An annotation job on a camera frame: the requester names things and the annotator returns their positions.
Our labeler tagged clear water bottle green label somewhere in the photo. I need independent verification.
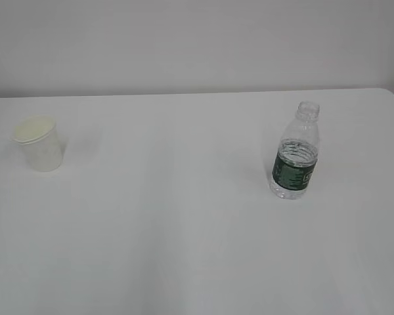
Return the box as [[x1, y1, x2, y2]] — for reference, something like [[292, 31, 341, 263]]
[[270, 101, 320, 200]]

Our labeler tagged white paper cup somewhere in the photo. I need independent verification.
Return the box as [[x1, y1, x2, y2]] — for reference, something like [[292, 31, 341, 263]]
[[12, 115, 63, 172]]

